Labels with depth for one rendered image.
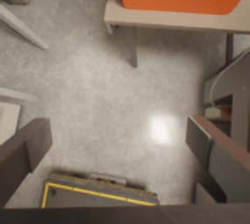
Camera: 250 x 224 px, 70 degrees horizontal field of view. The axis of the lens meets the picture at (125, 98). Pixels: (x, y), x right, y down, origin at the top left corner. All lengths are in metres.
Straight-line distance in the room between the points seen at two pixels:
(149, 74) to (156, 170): 0.74
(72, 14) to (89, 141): 1.11
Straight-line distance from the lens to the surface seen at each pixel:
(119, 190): 1.15
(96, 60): 1.55
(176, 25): 0.82
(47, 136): 0.17
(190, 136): 0.16
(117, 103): 1.43
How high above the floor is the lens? 1.41
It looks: 80 degrees down
